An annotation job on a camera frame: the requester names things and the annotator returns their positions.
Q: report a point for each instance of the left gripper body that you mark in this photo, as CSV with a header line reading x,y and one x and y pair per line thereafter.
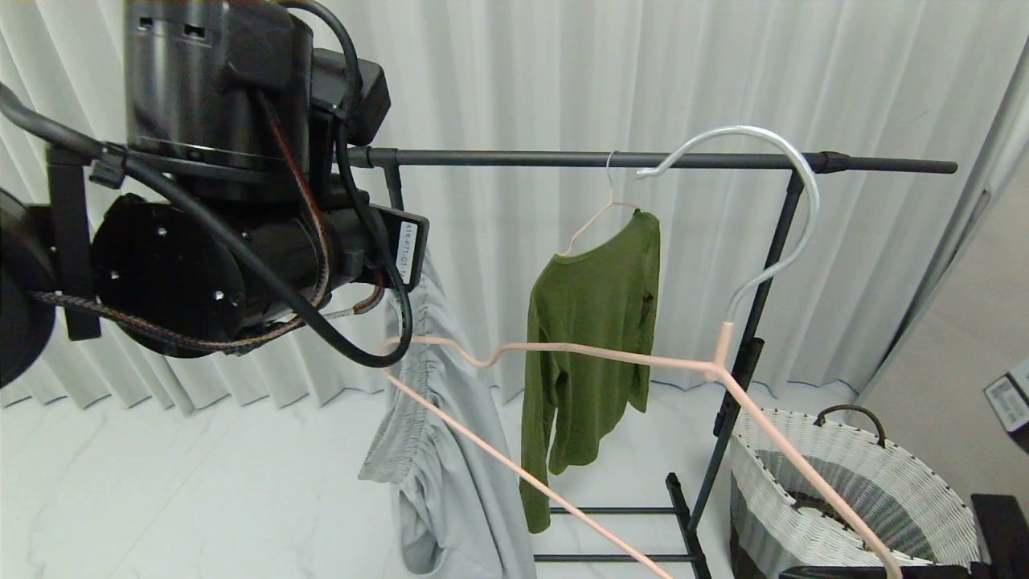
x,y
408,249

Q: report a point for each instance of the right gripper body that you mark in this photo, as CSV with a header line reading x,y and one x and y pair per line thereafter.
x,y
1001,539

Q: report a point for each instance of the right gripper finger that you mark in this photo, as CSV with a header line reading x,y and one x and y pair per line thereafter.
x,y
844,572

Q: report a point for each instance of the olive green printed T-shirt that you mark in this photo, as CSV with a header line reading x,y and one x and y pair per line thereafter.
x,y
595,322

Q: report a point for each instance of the pink clothes hanger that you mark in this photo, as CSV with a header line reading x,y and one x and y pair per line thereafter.
x,y
715,354
609,181

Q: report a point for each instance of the pale grey garment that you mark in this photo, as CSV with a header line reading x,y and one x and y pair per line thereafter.
x,y
450,482

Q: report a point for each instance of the white laundry basket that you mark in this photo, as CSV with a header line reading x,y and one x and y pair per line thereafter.
x,y
772,482

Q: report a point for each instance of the black clothes rack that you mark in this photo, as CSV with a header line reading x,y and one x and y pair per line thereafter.
x,y
522,158

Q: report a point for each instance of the white curtain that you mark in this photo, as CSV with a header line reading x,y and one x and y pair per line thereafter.
x,y
563,64

